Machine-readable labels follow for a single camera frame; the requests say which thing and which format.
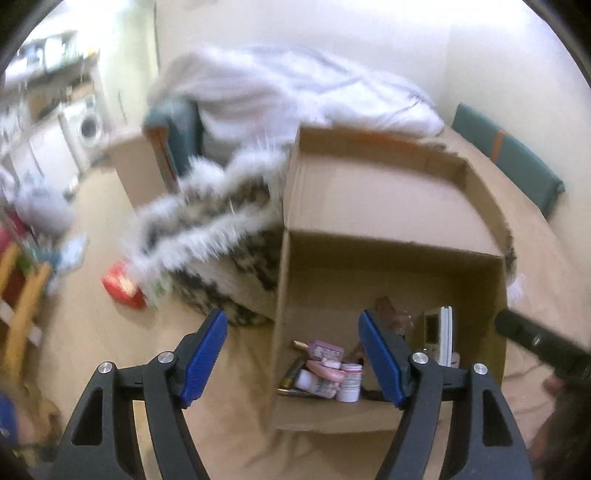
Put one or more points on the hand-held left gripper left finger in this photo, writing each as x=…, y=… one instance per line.
x=205, y=357

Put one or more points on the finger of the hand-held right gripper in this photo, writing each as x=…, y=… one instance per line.
x=540, y=344

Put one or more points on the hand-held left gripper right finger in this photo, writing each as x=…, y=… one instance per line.
x=383, y=360

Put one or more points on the white pill bottle red label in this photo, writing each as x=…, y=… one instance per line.
x=350, y=383

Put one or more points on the brown hair clip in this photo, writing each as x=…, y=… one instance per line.
x=392, y=314

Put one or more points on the small pink perfume bottle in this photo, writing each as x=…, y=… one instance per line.
x=325, y=350

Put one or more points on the cardboard box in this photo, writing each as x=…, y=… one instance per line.
x=378, y=207

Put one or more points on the red packet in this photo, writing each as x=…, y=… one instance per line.
x=122, y=286

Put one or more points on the fuzzy black and white blanket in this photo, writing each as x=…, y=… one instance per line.
x=221, y=240

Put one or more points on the wooden rack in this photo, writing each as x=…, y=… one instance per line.
x=23, y=314

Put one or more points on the teal cushion with orange stripe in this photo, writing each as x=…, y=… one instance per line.
x=512, y=157

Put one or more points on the wooden nightstand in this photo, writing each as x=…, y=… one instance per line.
x=138, y=170

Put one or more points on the grey plastic bag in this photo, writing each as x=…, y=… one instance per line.
x=46, y=207

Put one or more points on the white washing machine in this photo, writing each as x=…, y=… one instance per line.
x=85, y=124

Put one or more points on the white duvet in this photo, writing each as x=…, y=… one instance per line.
x=286, y=92

